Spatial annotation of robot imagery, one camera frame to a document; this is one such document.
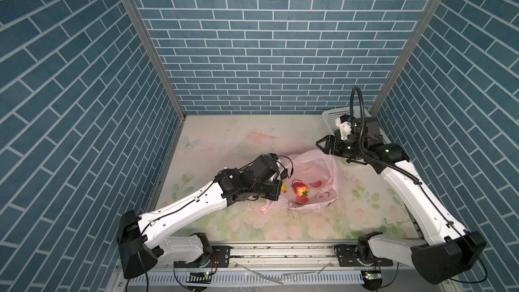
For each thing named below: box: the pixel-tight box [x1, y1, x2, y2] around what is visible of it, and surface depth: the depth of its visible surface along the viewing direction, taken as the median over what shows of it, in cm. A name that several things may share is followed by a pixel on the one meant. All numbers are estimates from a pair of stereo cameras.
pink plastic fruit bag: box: [260, 150, 340, 213], surface depth 89 cm
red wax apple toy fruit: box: [293, 182, 309, 198], surface depth 88 cm
